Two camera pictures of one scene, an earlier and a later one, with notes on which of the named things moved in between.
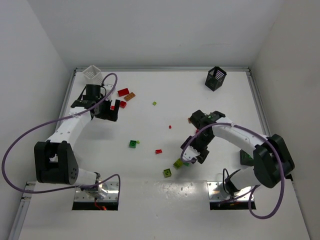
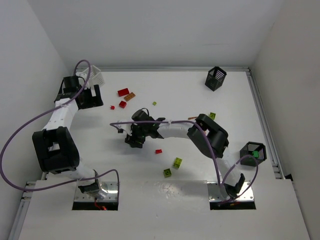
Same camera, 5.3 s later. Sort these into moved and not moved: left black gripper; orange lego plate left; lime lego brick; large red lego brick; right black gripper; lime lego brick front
Moved: left black gripper; right black gripper
Not moved: lime lego brick; lime lego brick front; large red lego brick; orange lego plate left
